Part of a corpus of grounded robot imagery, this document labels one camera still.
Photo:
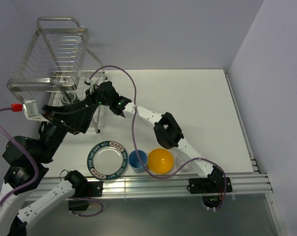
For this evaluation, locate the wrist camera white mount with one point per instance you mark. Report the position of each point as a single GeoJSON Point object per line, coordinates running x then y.
{"type": "Point", "coordinates": [92, 83]}
{"type": "Point", "coordinates": [31, 111]}

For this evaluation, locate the yellow plastic bowl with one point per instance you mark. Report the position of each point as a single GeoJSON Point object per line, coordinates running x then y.
{"type": "Point", "coordinates": [160, 161]}

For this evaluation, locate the metal dish rack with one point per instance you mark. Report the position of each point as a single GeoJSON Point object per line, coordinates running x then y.
{"type": "Point", "coordinates": [53, 61]}

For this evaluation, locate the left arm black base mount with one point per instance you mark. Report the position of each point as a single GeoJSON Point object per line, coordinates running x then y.
{"type": "Point", "coordinates": [83, 198]}

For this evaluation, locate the dark grey mug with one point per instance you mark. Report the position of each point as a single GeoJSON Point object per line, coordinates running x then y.
{"type": "Point", "coordinates": [70, 98]}

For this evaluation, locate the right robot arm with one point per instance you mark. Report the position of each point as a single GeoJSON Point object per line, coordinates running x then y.
{"type": "Point", "coordinates": [167, 132]}

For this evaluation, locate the aluminium table edge rail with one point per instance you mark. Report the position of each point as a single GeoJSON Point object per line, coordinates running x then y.
{"type": "Point", "coordinates": [148, 187]}

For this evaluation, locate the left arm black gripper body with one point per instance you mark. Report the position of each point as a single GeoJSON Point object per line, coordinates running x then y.
{"type": "Point", "coordinates": [57, 121]}

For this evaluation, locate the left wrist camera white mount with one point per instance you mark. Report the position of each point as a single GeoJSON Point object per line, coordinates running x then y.
{"type": "Point", "coordinates": [31, 111]}

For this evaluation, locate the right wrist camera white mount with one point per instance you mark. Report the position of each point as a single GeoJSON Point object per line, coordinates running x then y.
{"type": "Point", "coordinates": [92, 83]}

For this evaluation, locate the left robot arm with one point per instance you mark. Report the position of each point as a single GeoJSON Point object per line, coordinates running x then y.
{"type": "Point", "coordinates": [26, 158]}

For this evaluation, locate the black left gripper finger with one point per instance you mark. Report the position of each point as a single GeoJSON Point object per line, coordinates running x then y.
{"type": "Point", "coordinates": [85, 118]}
{"type": "Point", "coordinates": [67, 112]}

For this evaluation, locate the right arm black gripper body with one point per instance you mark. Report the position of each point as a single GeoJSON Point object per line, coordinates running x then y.
{"type": "Point", "coordinates": [96, 98]}

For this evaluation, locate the white plate green rim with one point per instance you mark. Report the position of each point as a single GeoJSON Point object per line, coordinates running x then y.
{"type": "Point", "coordinates": [107, 160]}

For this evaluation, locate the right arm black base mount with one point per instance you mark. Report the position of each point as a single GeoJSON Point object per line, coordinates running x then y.
{"type": "Point", "coordinates": [213, 191]}

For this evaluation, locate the clear glass cup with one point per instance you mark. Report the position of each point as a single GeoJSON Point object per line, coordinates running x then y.
{"type": "Point", "coordinates": [180, 162]}

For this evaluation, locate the blue plastic cup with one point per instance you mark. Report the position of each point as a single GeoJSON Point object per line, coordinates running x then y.
{"type": "Point", "coordinates": [135, 163]}

